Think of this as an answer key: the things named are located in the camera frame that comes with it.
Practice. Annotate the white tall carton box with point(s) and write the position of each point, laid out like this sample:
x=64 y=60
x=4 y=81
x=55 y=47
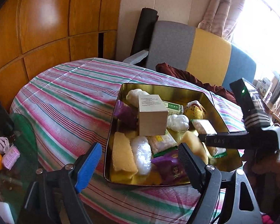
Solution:
x=152 y=116

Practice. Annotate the person's right hand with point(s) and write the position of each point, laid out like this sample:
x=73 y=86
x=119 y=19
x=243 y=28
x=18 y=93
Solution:
x=268 y=165

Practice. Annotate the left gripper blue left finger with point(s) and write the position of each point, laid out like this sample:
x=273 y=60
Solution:
x=85 y=166

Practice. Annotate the black rolled mat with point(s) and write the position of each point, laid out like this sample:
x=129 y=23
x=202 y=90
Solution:
x=144 y=30

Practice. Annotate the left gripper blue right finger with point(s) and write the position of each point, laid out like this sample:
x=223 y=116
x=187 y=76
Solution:
x=193 y=165

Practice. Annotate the wooden wardrobe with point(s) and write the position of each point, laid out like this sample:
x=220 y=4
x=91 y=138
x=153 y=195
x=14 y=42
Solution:
x=36 y=35

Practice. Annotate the blue yellow grey armchair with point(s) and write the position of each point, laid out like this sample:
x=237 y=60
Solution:
x=208 y=57

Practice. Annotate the purple snack packet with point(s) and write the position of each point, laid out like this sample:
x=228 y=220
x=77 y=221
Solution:
x=170 y=169
x=126 y=114

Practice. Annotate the white plastic ball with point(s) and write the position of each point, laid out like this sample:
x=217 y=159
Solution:
x=178 y=123

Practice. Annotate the green glass side table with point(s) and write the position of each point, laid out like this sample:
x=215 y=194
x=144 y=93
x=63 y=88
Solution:
x=14 y=183

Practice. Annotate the pink packet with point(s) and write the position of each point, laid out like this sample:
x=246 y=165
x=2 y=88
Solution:
x=10 y=158

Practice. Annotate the yellow sponge block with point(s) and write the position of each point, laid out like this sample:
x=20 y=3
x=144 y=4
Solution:
x=195 y=145

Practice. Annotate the white blue carton box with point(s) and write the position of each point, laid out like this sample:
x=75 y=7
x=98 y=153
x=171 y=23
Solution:
x=264 y=86

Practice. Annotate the beige patterned curtain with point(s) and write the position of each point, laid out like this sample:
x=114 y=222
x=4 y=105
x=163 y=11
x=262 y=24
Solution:
x=221 y=16

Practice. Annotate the dark red cloth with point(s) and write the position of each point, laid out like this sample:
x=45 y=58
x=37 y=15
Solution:
x=186 y=76

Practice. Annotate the striped bed sheet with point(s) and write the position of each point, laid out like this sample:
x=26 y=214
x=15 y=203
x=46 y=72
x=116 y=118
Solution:
x=70 y=107

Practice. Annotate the white plastic roll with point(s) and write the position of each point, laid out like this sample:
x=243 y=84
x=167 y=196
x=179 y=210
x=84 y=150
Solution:
x=142 y=154

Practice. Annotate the green tea box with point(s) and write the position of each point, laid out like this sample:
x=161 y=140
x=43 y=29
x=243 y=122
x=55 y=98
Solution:
x=173 y=108

